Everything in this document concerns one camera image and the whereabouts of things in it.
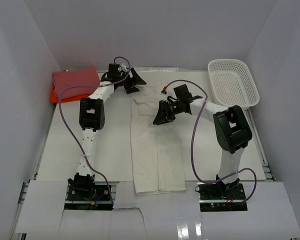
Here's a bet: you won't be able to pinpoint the white t shirt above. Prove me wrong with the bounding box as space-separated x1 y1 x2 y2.
130 80 186 196

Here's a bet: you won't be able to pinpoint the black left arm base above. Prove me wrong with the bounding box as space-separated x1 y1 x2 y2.
64 184 114 211

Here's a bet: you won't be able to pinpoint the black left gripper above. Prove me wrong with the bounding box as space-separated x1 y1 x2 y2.
116 67 146 94

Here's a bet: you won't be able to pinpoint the papers at table back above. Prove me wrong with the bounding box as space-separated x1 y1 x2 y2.
133 67 179 73

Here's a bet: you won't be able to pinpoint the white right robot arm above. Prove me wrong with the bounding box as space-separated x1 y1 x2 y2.
153 84 253 200

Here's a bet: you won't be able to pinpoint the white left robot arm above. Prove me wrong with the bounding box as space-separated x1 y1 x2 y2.
68 63 147 200

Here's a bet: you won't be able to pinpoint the white perforated plastic basket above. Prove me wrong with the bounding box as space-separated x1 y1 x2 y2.
207 59 260 110

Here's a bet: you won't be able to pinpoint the folded orange t shirt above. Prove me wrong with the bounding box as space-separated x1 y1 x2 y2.
50 84 89 104

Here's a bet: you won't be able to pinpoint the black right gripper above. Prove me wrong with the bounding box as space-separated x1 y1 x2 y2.
153 100 183 125

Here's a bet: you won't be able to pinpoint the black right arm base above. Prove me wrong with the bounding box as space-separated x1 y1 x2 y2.
194 183 248 213

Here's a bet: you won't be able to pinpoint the folded red t shirt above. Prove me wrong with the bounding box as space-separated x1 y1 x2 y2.
52 67 100 100

